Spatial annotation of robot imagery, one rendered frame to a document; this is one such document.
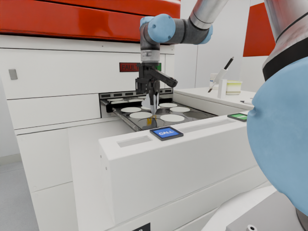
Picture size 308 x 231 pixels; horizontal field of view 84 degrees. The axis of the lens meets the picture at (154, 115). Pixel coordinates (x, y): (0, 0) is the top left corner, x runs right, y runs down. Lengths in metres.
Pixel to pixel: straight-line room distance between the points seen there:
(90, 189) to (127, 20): 0.72
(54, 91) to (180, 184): 0.68
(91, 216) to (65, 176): 0.64
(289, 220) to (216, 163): 0.18
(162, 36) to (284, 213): 0.49
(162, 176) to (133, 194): 0.07
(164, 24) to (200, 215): 0.54
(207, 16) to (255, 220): 0.49
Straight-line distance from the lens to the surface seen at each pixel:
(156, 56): 0.67
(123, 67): 0.92
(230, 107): 0.77
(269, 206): 0.35
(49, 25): 0.84
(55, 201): 1.11
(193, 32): 0.62
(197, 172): 0.42
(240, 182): 0.59
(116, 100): 0.91
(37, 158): 0.98
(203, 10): 0.57
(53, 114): 0.91
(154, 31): 0.55
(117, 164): 0.31
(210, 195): 0.51
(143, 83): 0.68
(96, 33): 0.85
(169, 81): 0.66
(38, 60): 0.88
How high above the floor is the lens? 1.11
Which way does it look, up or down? 16 degrees down
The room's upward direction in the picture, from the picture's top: straight up
